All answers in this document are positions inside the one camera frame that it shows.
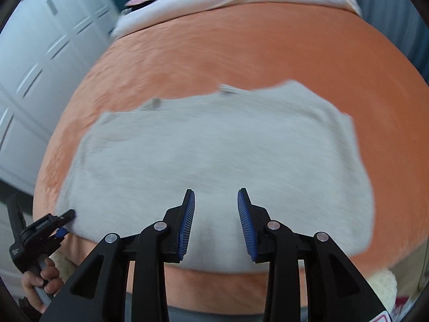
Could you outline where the grey blue curtain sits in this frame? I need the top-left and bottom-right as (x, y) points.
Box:
(356, 0), (428, 81)

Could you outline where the orange bed cover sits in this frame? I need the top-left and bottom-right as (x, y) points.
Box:
(32, 1), (429, 316)

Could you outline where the cream fluffy rug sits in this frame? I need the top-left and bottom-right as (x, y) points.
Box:
(50, 252), (398, 313)

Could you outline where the person's left hand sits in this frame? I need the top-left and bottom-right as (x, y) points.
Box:
(21, 257), (64, 314)

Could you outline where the cream knit sweater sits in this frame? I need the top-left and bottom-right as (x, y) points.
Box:
(56, 82), (374, 273)

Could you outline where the white wardrobe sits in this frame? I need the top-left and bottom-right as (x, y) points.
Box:
(1, 0), (118, 194)

